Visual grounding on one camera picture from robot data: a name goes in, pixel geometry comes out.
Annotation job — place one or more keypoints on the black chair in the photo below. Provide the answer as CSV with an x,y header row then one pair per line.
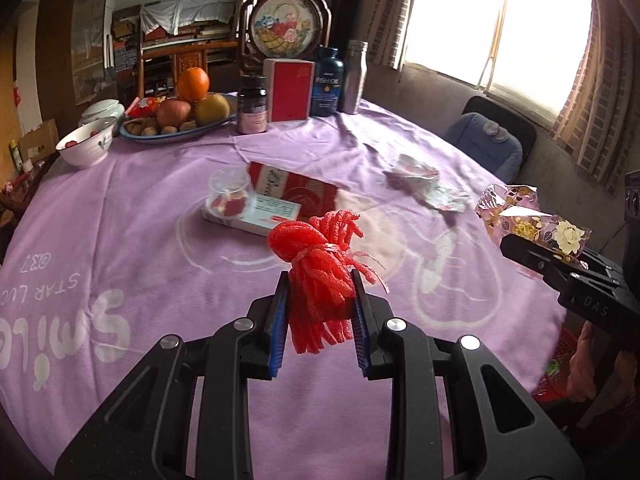
x,y
520,130

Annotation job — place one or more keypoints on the red apple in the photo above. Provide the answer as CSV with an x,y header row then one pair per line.
x,y
173,112

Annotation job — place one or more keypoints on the white pink-printed paper napkin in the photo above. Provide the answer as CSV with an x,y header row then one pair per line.
x,y
420,177

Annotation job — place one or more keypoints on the cardboard box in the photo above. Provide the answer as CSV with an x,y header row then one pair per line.
x,y
40,140

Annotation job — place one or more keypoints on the dark bottle with pink label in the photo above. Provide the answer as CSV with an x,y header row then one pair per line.
x,y
252,110

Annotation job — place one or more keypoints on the white lidded bowl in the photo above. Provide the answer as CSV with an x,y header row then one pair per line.
x,y
102,110

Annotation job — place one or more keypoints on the brick-patterned curtain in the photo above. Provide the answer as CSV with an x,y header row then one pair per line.
x,y
600,110
395,10

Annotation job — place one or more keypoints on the purple printed tablecloth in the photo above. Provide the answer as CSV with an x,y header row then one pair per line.
x,y
150,240

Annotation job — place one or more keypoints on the wooden glass-door cabinet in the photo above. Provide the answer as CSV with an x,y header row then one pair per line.
x,y
65,50

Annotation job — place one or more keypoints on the white floral bowl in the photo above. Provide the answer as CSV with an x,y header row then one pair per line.
x,y
85,152

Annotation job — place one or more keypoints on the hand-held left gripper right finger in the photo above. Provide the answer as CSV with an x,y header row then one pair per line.
x,y
361,340

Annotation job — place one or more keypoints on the red foam fruit net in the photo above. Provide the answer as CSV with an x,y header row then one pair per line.
x,y
315,280

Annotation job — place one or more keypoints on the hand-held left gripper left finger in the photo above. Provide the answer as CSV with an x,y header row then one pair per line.
x,y
277,330

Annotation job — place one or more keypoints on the red and white packet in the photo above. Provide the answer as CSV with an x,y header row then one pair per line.
x,y
300,192

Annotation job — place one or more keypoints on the blue supplement bottle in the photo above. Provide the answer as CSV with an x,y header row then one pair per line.
x,y
327,90

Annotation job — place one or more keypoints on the stainless steel bottle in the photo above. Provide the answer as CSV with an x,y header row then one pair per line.
x,y
352,80

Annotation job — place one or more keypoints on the clear floral cellophane bag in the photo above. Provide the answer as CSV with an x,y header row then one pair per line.
x,y
525,220

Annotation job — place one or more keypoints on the yellow pear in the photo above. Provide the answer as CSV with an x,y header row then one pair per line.
x,y
212,109

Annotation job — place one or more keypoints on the clear plastic cup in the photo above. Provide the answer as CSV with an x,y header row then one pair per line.
x,y
230,185

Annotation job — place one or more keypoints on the window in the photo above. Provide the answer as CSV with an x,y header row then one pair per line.
x,y
540,35

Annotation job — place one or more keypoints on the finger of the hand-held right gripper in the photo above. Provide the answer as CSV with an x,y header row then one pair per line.
x,y
535,260
602,265

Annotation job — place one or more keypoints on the red plastic basket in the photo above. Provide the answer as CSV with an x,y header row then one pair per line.
x,y
555,385

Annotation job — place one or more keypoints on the orange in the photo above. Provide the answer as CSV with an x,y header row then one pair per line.
x,y
193,85

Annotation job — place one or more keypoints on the brown kiwi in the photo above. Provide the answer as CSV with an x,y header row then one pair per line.
x,y
149,131
132,128
188,125
167,130

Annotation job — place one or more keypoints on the round embroidered flower decor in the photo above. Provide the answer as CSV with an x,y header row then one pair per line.
x,y
287,27

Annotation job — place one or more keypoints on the red box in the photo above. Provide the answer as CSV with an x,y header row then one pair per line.
x,y
292,90

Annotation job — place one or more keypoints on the red snack packet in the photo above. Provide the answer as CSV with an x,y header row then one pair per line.
x,y
145,106

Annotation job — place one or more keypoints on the white draped cloth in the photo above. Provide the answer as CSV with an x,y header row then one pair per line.
x,y
185,12

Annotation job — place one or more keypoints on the white carton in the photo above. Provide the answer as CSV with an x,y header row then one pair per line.
x,y
270,215

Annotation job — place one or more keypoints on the person's right hand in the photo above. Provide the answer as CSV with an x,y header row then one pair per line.
x,y
580,365

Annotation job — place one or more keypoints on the blue fruit plate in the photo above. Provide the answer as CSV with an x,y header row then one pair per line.
x,y
210,127

